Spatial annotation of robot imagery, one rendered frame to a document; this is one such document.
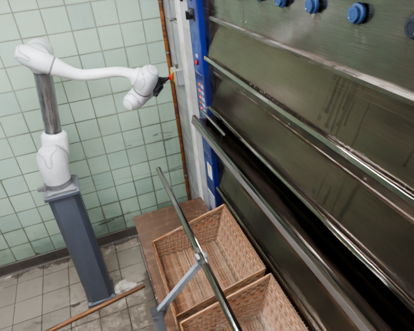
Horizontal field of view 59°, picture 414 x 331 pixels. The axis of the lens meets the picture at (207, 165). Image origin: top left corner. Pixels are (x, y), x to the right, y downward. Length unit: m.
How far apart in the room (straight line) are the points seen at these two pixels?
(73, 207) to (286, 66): 1.62
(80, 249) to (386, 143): 2.10
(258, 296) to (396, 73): 1.31
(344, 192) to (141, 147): 2.07
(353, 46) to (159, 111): 2.06
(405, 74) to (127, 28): 2.07
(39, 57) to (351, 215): 1.64
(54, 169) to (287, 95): 1.48
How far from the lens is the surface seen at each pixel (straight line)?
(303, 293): 1.59
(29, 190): 3.06
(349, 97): 1.02
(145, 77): 2.02
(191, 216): 2.56
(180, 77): 2.43
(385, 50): 0.91
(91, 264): 2.70
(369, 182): 1.01
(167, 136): 2.95
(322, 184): 1.19
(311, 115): 1.12
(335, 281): 1.03
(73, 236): 2.53
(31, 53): 2.10
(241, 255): 2.04
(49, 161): 2.25
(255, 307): 1.94
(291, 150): 1.32
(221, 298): 1.32
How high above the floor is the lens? 2.22
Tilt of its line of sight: 32 degrees down
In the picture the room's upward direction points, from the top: 6 degrees counter-clockwise
